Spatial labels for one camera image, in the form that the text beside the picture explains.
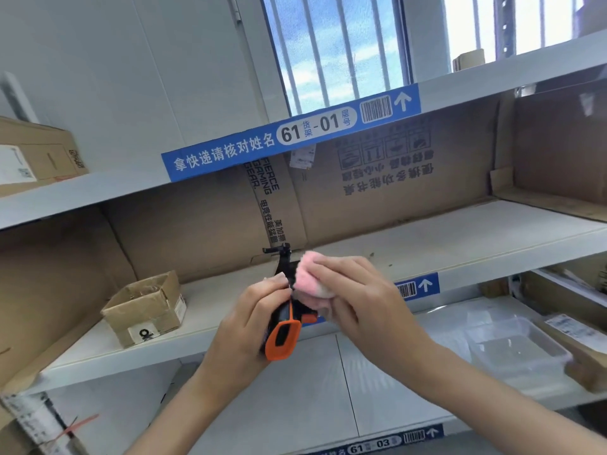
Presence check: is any person's left hand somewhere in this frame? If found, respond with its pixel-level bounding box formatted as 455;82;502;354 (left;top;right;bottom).
198;272;293;393

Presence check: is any person's right hand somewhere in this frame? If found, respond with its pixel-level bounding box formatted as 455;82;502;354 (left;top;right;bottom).
292;255;436;380

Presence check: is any pink cleaning cloth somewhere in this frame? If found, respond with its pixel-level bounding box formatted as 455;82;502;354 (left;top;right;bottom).
293;251;336;300

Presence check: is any black and orange hand tool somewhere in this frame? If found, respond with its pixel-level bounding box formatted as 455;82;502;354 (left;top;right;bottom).
262;243;319;362

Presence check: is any person's left forearm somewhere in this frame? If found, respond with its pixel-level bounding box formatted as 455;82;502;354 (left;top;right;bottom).
124;360;238;455

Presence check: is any person's right forearm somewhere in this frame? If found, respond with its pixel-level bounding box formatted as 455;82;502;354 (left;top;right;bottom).
417;340;607;455

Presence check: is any short blue shelf label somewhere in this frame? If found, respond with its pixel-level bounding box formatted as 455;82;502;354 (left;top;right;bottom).
395;273;441;302

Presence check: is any printed cardboard backing sheet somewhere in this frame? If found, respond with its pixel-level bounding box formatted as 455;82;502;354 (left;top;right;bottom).
242;97;503;249

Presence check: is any plain cardboard backing sheet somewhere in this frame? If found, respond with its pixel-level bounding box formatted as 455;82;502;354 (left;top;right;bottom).
102;169;285;285

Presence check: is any white metal shelf unit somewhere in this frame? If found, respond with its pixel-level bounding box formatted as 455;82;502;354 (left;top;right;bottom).
0;29;607;455

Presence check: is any small open cardboard box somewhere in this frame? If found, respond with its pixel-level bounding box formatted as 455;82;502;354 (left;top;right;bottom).
100;271;187;349

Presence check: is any long blue shelf label strip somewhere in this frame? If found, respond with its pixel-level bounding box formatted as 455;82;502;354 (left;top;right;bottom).
161;83;422;183

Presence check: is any dark blue shelf label strip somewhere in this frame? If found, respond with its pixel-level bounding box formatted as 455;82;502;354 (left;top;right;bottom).
303;424;445;455

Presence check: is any clear plastic container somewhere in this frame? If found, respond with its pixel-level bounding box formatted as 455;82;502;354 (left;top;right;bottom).
466;315;573;385

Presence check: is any barred window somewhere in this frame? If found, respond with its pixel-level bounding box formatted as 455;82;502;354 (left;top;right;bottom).
258;0;586;116

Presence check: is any small cardboard box by window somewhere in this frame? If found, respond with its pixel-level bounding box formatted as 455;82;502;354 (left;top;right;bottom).
452;48;487;73

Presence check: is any flat cardboard parcel with label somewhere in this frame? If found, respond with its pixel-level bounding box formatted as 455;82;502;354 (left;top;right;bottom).
536;313;607;394

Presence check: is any cardboard box with white label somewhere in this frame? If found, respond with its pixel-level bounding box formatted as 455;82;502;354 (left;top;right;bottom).
0;116;90;198

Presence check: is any taped parcel with red tie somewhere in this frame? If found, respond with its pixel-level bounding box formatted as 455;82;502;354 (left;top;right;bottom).
0;392;100;455

